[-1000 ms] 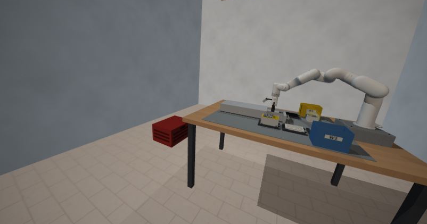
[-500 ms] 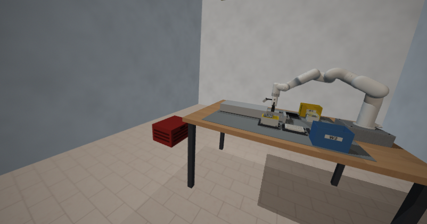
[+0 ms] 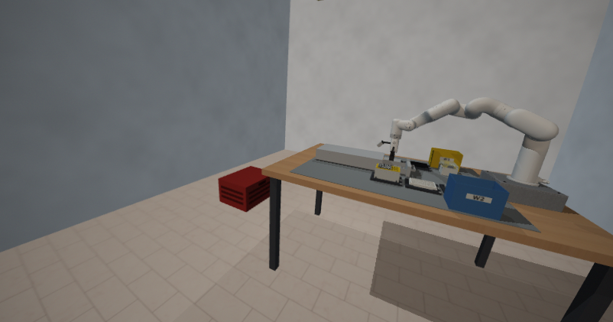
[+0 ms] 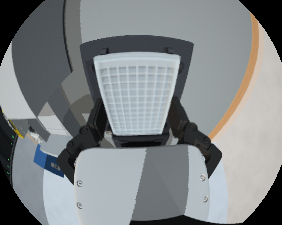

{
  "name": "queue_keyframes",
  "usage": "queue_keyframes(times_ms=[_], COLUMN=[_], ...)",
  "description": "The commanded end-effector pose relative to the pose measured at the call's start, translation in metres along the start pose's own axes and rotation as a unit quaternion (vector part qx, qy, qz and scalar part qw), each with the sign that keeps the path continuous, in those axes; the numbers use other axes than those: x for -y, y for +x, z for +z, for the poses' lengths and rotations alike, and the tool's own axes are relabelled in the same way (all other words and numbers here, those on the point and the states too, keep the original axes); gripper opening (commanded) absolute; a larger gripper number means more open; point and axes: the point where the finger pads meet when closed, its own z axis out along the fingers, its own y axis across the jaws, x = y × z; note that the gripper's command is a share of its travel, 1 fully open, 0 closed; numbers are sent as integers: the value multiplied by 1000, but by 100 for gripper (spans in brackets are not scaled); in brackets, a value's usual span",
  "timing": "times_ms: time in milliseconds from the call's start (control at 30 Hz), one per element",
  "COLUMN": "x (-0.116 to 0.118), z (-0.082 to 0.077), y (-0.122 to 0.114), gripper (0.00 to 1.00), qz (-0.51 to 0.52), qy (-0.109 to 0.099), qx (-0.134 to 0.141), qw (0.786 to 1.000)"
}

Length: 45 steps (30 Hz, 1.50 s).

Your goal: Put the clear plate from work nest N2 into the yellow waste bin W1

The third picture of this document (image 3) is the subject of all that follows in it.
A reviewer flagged blue open-top bin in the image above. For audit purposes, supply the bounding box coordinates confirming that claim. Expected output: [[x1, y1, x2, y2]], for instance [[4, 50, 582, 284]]
[[443, 173, 509, 221]]

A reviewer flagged yellow open-top bin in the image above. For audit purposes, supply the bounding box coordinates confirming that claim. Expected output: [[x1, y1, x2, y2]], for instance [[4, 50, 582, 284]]
[[428, 148, 463, 168]]

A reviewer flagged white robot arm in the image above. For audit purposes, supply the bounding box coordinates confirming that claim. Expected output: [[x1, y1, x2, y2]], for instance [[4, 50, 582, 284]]
[[390, 97, 559, 187]]

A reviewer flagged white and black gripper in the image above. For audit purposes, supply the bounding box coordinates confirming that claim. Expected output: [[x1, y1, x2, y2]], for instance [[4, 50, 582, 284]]
[[389, 138, 400, 161]]

